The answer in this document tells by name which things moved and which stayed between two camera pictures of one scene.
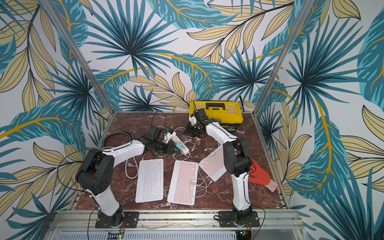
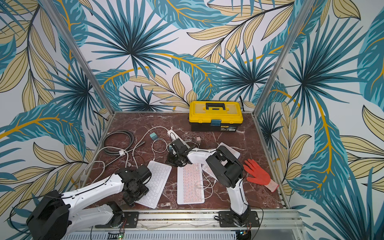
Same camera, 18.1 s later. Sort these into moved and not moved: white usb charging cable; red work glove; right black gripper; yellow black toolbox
Moved: white usb charging cable; right black gripper
Not moved: yellow black toolbox; red work glove
